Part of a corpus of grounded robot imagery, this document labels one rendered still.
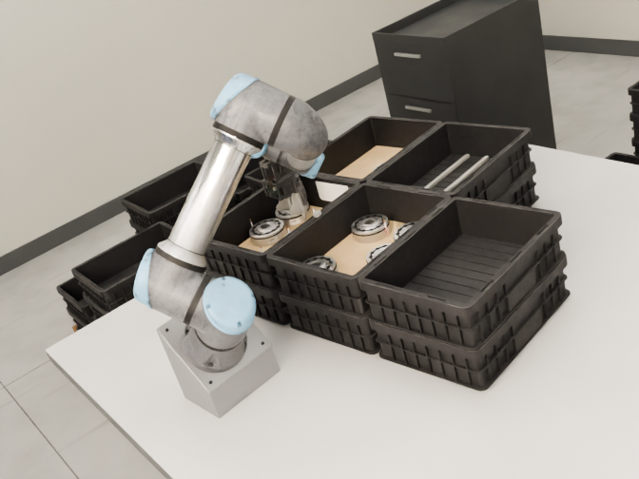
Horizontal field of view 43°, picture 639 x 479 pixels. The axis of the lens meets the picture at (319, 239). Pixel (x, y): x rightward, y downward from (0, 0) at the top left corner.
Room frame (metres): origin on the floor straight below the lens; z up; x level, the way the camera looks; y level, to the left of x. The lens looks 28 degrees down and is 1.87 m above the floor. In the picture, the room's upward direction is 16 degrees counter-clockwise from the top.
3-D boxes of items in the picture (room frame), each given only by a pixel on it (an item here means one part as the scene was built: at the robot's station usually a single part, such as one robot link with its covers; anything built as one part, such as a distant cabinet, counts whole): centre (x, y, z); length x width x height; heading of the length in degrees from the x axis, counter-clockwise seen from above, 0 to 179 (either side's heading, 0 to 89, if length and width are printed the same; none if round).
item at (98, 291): (2.71, 0.68, 0.37); 0.40 x 0.30 x 0.45; 121
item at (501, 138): (2.05, -0.41, 0.87); 0.40 x 0.30 x 0.11; 130
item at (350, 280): (1.79, -0.10, 0.92); 0.40 x 0.30 x 0.02; 130
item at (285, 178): (2.10, 0.06, 0.99); 0.09 x 0.08 x 0.12; 124
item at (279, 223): (2.07, 0.14, 0.86); 0.10 x 0.10 x 0.01
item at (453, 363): (1.56, -0.30, 0.76); 0.40 x 0.30 x 0.12; 130
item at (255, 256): (2.02, 0.09, 0.92); 0.40 x 0.30 x 0.02; 130
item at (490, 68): (3.56, -0.85, 0.45); 0.62 x 0.45 x 0.90; 121
